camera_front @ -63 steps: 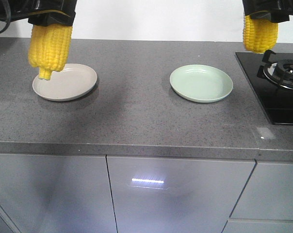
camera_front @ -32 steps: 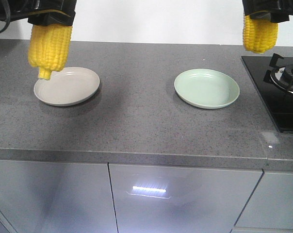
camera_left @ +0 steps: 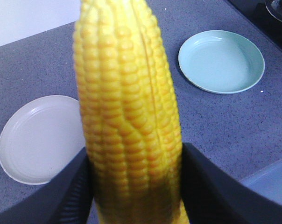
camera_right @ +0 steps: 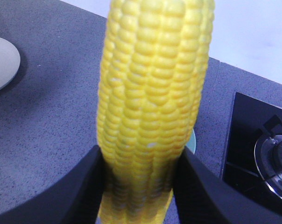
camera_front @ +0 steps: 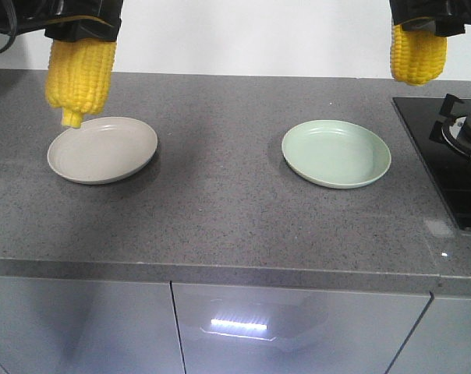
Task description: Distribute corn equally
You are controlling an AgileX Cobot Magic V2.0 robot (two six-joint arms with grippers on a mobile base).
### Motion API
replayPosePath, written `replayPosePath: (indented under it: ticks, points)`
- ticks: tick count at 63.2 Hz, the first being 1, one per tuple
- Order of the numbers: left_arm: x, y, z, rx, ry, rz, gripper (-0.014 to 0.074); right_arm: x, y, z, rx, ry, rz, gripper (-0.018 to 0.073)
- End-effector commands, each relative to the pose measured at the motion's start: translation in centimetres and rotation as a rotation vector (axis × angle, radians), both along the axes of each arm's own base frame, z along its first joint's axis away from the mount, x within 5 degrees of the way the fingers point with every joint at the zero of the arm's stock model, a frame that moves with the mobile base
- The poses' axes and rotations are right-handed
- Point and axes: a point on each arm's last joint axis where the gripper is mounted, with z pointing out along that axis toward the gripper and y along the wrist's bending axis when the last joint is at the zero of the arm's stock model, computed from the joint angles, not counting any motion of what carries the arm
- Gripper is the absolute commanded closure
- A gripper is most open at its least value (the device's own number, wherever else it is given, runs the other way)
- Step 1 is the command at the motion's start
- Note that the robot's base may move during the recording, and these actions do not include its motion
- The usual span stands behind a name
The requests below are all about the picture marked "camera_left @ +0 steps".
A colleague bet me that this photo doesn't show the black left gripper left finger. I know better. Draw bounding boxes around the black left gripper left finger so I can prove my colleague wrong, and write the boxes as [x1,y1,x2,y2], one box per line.
[0,149,93,224]

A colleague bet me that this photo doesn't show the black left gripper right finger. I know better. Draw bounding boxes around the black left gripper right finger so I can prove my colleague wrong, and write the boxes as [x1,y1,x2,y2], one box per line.
[181,143,282,224]

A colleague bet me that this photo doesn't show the grey-green electric cooking pot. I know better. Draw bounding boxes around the grey-green electric cooking pot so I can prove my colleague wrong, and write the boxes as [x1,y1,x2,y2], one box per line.
[240,159,282,205]

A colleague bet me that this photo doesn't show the beige round plate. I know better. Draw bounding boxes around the beige round plate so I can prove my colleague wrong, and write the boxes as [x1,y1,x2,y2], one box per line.
[0,95,85,185]

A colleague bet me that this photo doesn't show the light green round plate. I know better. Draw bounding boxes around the light green round plate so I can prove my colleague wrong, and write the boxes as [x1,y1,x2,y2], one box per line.
[178,30,265,94]

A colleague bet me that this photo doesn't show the black equipment at right edge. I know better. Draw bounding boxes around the black equipment at right edge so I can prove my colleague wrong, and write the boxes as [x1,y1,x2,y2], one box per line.
[230,0,282,49]

